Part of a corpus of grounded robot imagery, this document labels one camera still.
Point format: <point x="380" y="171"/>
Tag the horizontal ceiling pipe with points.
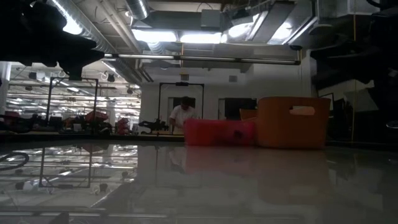
<point x="202" y="58"/>

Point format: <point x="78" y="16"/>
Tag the long silver air duct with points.
<point x="90" y="31"/>

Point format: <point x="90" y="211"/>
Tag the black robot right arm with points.
<point x="385" y="46"/>

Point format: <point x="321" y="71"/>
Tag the dark background cabinet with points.
<point x="239" y="107"/>

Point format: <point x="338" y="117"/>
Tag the orange plastic bin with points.
<point x="280" y="127"/>

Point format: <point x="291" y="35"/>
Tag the ceiling light panel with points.
<point x="239" y="29"/>
<point x="200" y="38"/>
<point x="155" y="36"/>

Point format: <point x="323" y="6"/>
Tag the black background station frame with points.
<point x="74" y="78"/>
<point x="181" y="83"/>

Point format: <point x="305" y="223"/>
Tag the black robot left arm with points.
<point x="37" y="37"/>

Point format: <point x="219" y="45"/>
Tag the black table frame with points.
<point x="93" y="137"/>

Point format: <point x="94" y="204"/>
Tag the grey ceiling box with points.
<point x="211" y="18"/>

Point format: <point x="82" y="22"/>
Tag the orange background box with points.
<point x="247" y="114"/>

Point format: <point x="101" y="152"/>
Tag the black background robot arm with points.
<point x="154" y="125"/>

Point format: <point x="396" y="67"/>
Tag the grey wall vent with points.
<point x="233" y="78"/>

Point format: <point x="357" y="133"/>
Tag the round silver air duct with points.
<point x="136" y="9"/>

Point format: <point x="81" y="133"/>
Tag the pink plastic tray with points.
<point x="211" y="132"/>

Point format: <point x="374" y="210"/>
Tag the person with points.
<point x="183" y="115"/>

